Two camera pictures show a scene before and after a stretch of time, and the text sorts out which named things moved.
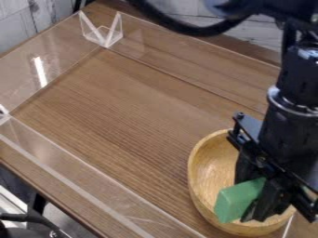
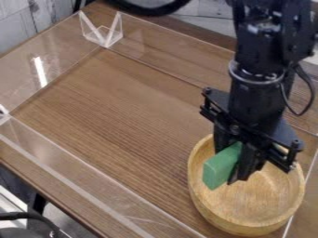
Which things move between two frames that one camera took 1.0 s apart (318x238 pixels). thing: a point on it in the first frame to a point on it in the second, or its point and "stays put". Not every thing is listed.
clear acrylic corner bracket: (101, 35) stays put
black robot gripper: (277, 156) to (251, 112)
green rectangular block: (233, 199) to (218, 167)
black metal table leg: (39, 201) stays put
